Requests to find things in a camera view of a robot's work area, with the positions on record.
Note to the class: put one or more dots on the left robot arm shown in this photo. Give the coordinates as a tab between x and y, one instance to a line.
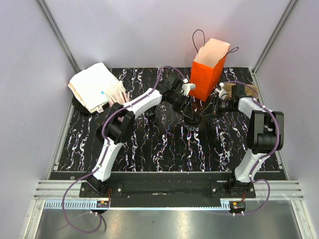
119	125

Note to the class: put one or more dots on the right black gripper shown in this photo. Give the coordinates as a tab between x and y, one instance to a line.
212	110

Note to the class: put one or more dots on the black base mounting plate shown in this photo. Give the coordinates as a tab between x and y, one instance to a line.
168	189

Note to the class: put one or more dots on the black coffee cup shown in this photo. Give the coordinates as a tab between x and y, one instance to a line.
192	128
151	112

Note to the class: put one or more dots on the bottom pulp cup carrier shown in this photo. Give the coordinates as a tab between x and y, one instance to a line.
241	90

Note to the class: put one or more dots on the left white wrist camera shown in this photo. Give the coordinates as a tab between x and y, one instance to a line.
187	87

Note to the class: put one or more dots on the black round napkin base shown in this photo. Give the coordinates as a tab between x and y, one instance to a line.
78	106

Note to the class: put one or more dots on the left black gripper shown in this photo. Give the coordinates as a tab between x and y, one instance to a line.
186	110

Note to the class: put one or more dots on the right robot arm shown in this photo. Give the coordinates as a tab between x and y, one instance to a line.
265	133

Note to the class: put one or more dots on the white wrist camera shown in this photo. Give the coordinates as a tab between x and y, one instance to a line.
219	90
187	87

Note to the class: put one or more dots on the white napkin stack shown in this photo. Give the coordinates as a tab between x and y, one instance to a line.
90	85

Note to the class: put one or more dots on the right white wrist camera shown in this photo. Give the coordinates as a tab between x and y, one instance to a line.
219	90

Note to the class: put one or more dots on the orange paper bag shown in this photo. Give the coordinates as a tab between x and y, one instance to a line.
207	66

